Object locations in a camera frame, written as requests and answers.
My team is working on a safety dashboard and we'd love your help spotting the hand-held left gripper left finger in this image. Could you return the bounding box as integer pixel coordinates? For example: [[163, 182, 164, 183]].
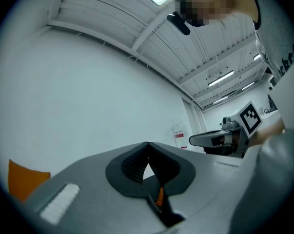
[[105, 141, 150, 197]]

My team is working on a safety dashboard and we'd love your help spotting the black head-worn camera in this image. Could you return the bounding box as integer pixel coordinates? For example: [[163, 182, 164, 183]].
[[166, 11, 191, 36]]

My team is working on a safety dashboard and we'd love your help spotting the white background table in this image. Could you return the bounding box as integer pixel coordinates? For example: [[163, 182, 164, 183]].
[[258, 109, 282, 123]]

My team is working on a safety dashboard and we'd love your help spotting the orange fabric item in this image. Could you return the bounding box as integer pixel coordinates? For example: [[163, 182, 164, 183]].
[[8, 159, 51, 202]]

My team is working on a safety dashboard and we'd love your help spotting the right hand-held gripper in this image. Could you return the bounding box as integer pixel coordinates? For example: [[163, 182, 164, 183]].
[[189, 100, 263, 158]]

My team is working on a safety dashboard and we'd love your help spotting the person's right forearm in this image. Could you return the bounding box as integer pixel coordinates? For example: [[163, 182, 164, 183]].
[[248, 117, 286, 148]]

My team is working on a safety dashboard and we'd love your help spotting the black background equipment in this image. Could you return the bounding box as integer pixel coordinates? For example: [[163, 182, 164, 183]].
[[267, 94, 278, 112]]

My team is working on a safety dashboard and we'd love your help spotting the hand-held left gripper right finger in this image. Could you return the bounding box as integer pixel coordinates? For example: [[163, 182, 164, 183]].
[[141, 141, 196, 198]]

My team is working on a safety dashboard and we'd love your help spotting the person's grey printed shirt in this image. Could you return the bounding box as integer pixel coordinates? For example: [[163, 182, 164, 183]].
[[229, 0, 294, 234]]

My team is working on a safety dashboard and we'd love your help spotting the person's head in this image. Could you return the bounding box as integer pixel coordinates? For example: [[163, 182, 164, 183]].
[[173, 0, 262, 30]]

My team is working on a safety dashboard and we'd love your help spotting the wall notice with red label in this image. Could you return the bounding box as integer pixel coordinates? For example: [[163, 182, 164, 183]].
[[171, 119, 189, 150]]

